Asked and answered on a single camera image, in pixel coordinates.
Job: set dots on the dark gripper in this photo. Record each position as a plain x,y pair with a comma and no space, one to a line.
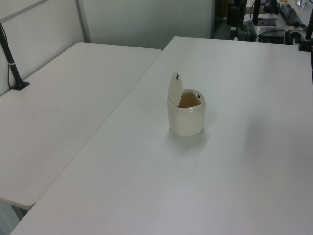
233,15

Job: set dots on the cream round bin lid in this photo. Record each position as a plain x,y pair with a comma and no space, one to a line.
175,89

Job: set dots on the cream plastic trash bin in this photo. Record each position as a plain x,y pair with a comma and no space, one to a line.
187,121

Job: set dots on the dark green box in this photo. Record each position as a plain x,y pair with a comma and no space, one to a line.
247,31

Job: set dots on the black monitor stand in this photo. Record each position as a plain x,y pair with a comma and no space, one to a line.
256,12

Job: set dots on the black electronics box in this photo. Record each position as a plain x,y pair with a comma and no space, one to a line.
272,34

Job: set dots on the black keyboard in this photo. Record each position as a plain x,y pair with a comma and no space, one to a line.
291,14

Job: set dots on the black clamp stand pole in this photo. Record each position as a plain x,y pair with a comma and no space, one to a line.
308,34

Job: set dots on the black camera stand pole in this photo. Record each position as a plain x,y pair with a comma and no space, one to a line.
11,64

